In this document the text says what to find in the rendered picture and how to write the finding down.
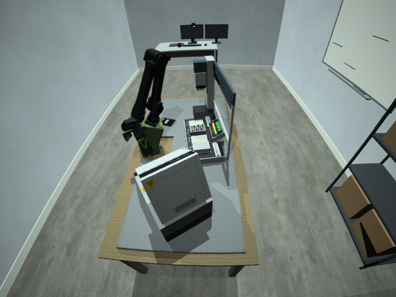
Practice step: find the white well pcr plate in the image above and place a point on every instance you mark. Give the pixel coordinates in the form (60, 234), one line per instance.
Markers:
(196, 122)

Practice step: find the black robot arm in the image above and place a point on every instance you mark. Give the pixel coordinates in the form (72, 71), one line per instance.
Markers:
(155, 68)

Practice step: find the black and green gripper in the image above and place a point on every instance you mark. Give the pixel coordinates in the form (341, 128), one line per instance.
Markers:
(141, 137)

